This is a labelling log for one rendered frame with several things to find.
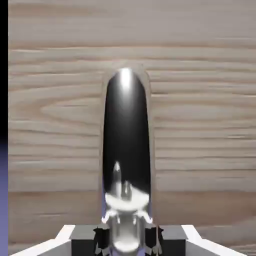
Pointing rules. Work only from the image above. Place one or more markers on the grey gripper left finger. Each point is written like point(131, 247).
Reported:
point(80, 240)

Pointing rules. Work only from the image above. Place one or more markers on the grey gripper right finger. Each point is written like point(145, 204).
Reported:
point(176, 240)

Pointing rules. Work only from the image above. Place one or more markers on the light wood cabinet door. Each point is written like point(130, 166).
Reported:
point(200, 100)

